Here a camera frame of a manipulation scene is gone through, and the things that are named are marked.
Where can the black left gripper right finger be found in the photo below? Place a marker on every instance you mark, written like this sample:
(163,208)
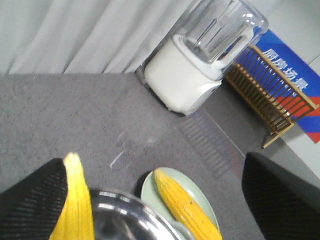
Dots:
(284,206)

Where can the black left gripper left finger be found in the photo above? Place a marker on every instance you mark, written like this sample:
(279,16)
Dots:
(30,209)

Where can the yellow corn cob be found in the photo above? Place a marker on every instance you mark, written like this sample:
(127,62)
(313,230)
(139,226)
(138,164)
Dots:
(184,208)
(76,219)

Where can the grey-green electric cooking pot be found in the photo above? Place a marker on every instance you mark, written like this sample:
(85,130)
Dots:
(118,215)

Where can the wooden dish rack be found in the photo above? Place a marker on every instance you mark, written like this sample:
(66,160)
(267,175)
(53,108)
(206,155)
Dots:
(269,92)

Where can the light green plate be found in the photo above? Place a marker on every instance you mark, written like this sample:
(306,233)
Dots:
(149,194)

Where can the white blender with clear jar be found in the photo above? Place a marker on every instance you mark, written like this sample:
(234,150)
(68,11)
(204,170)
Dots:
(192,63)

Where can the white pleated curtain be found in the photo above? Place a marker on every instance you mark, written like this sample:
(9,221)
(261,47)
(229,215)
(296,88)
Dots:
(83,36)

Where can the blue red wall sign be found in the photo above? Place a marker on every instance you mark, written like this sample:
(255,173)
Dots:
(307,80)

